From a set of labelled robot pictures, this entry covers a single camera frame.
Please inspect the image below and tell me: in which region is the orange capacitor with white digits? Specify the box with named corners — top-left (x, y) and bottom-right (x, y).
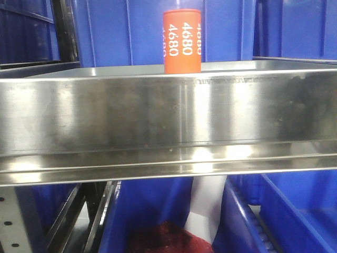
top-left (163, 8), bottom-right (202, 74)

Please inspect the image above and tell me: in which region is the white perforated shelf bracket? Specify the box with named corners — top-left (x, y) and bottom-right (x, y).
top-left (1, 187), bottom-right (32, 252)

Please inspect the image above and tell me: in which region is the blue bin upper left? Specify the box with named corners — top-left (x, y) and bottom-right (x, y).
top-left (1, 1), bottom-right (60, 64)

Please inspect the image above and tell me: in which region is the blue bin upper right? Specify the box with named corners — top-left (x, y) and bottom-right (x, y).
top-left (253, 1), bottom-right (336, 60)

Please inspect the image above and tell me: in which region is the blue bin lower middle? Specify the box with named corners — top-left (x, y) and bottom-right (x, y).
top-left (97, 177), bottom-right (214, 253)

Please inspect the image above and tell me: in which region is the stainless steel shelf tray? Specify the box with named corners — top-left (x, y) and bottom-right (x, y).
top-left (1, 59), bottom-right (336, 186)

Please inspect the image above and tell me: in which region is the blue bin lower right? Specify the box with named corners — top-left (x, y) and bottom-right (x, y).
top-left (213, 170), bottom-right (336, 252)

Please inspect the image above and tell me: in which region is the blue bin behind capacitor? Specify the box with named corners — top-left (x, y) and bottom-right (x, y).
top-left (71, 1), bottom-right (256, 67)

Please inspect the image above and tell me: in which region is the black shelf upright post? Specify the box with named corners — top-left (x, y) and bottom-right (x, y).
top-left (51, 0), bottom-right (78, 62)

